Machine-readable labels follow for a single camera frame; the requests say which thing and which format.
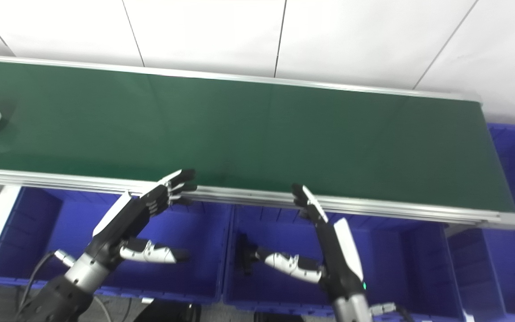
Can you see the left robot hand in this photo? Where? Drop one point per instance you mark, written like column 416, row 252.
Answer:
column 123, row 219

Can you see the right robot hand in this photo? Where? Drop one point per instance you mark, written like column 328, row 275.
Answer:
column 340, row 259

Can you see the green conveyor belt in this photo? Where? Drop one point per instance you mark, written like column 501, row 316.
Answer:
column 257, row 134
column 248, row 196

